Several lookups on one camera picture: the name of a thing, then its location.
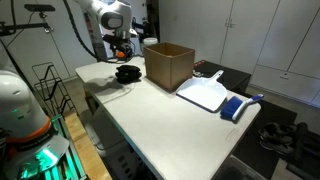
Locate blue hand brush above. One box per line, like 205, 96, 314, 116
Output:
220, 94, 264, 123

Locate white laundry basket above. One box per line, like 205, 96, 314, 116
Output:
85, 107, 144, 180

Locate pair of dark shoes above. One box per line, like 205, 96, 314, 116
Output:
258, 122, 297, 156

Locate black camera on stand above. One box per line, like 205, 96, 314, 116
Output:
24, 4, 55, 19

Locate brown cardboard box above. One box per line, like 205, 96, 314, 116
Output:
144, 42, 195, 92

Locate black fingerless glove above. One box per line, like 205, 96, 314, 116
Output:
116, 65, 141, 74

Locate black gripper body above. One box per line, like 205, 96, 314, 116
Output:
103, 35, 133, 61

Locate white dustpan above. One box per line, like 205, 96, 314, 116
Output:
176, 70, 227, 112

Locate black wire rack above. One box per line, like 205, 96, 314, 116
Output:
32, 62, 75, 115

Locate white wipes canister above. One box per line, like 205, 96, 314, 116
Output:
143, 37, 158, 46

